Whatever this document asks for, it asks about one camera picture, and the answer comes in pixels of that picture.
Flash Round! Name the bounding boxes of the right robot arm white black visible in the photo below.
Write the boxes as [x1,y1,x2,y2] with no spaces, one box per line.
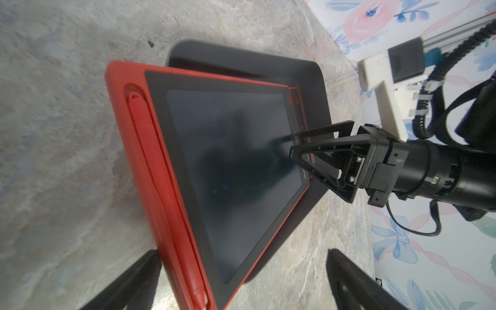
[290,77,495,222]

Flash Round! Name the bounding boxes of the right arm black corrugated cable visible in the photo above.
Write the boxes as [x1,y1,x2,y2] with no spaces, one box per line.
[411,19,496,140]

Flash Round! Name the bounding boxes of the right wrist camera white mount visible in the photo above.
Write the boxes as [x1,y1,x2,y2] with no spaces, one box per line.
[357,37,444,142]

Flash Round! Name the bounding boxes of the red stylus pen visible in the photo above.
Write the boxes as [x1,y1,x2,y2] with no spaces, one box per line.
[127,91,208,309]

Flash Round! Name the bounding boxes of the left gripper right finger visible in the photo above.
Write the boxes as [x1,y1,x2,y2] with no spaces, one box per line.
[326,249,406,310]

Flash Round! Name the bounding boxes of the dark grey storage box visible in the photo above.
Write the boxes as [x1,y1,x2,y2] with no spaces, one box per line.
[166,40,332,282]

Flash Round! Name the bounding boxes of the right aluminium corner post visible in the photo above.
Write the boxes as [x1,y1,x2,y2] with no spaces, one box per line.
[423,14,495,53]

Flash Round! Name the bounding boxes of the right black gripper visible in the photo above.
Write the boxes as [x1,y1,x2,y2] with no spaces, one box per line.
[289,120,408,207]

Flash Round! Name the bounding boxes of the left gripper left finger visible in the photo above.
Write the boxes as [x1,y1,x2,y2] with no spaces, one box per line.
[82,249,162,309]

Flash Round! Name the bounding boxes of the red writing tablet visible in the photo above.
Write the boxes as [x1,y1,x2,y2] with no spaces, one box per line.
[105,60,309,309]
[284,87,307,146]

